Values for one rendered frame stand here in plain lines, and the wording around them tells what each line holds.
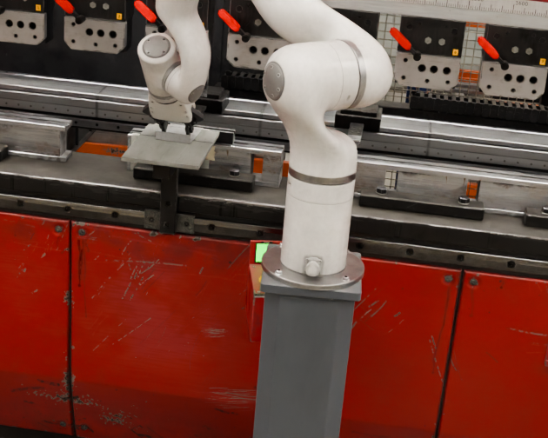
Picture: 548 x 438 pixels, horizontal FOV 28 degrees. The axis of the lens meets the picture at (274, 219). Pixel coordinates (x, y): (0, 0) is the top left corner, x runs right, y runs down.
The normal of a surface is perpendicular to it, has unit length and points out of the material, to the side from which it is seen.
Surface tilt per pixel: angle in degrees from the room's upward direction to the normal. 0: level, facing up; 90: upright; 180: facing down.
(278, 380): 90
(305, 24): 99
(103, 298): 90
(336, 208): 90
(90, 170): 0
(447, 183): 90
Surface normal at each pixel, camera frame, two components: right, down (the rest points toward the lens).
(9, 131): -0.14, 0.37
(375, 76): 0.55, 0.20
